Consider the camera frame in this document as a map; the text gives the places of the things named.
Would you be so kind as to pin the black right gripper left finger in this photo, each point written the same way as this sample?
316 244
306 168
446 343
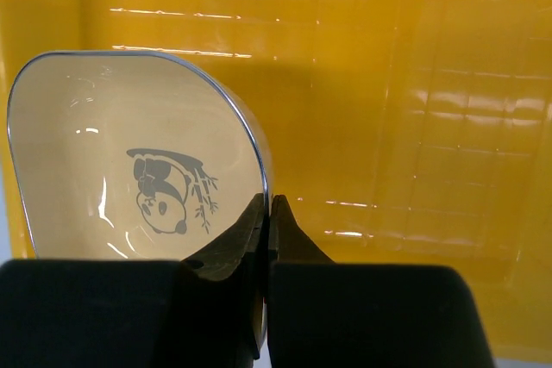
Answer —
129 307

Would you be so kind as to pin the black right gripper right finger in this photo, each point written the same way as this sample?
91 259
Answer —
325 314

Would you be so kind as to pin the cream panda plate front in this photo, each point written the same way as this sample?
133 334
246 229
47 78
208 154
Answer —
138 157

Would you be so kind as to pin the yellow plastic bin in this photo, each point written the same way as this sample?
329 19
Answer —
401 130

